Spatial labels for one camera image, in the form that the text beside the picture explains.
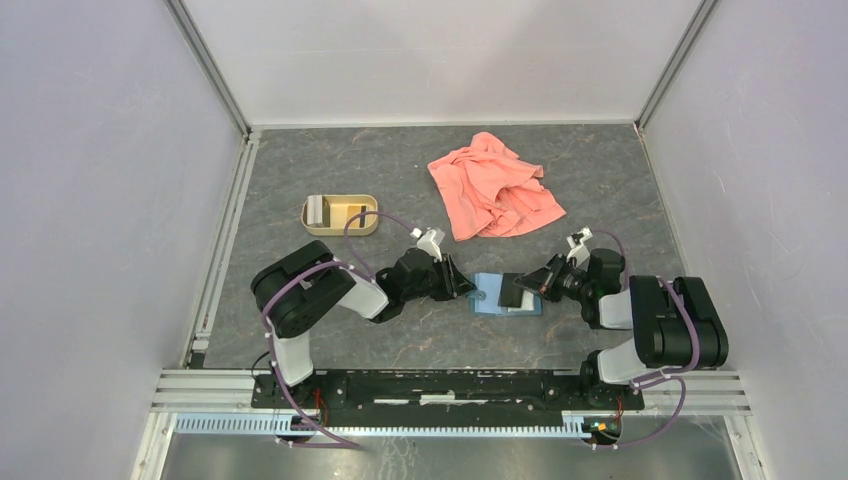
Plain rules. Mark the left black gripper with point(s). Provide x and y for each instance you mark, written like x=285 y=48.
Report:
x=454 y=282

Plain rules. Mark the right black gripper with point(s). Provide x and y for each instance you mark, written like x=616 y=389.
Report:
x=543 y=281

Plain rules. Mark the blue card holder wallet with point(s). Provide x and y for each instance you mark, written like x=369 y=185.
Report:
x=485 y=299

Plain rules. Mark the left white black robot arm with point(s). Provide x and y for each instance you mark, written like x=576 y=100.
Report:
x=297 y=291

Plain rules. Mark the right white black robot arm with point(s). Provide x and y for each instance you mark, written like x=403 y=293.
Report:
x=674 y=325

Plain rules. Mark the grey card stack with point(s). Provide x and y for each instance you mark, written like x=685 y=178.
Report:
x=317 y=211

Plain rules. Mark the pink crumpled cloth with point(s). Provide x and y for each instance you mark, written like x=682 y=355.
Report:
x=489 y=191

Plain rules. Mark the beige oval tray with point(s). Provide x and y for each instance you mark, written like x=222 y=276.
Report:
x=346 y=216

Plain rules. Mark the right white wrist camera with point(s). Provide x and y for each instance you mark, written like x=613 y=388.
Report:
x=579 y=252

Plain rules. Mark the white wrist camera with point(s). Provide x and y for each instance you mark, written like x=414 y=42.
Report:
x=579 y=252
x=429 y=241

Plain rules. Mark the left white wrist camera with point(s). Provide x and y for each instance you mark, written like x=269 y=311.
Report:
x=429 y=241

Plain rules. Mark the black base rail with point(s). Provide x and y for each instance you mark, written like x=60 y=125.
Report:
x=446 y=398

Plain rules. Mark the white slotted cable duct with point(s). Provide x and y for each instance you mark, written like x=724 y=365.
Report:
x=289 y=425

